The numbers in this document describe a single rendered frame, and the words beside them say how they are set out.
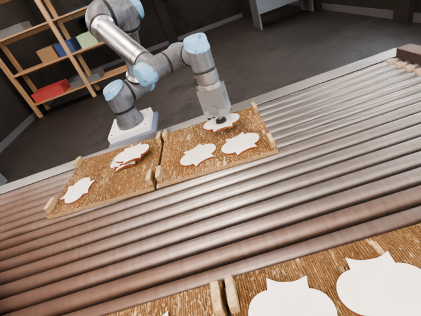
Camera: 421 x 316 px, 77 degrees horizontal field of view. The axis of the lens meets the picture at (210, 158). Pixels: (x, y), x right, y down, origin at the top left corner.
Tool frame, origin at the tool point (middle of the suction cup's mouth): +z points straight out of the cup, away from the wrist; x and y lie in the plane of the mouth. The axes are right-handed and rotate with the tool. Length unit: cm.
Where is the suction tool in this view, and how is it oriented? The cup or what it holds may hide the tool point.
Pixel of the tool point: (222, 123)
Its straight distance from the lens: 99.1
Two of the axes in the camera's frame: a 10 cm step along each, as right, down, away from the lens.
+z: 3.0, 7.8, 5.5
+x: 2.8, -6.3, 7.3
